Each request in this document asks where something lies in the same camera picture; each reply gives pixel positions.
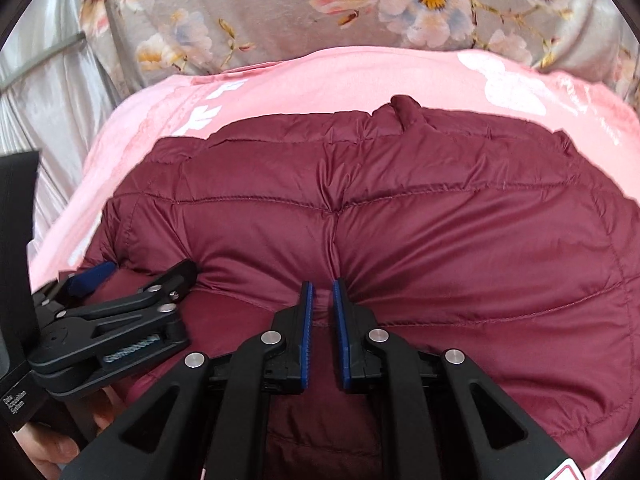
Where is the maroon puffer jacket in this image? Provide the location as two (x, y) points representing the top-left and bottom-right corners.
(82, 94), (640, 480)

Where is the silver satin curtain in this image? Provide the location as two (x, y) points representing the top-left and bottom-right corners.
(0, 25), (123, 233)

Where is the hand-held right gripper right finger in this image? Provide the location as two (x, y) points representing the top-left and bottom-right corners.
(332, 277), (587, 480)

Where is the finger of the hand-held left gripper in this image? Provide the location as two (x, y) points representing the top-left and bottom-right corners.
(37, 259), (199, 361)
(31, 261), (118, 311)

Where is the pink printed blanket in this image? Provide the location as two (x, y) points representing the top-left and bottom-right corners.
(27, 49), (640, 480)

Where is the grey floral cloth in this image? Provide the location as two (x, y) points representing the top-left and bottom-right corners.
(80, 0), (640, 106)

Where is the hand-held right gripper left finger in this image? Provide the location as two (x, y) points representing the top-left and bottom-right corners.
(62, 280), (315, 480)

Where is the person's left hand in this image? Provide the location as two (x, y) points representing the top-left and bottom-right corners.
(17, 389), (126, 468)

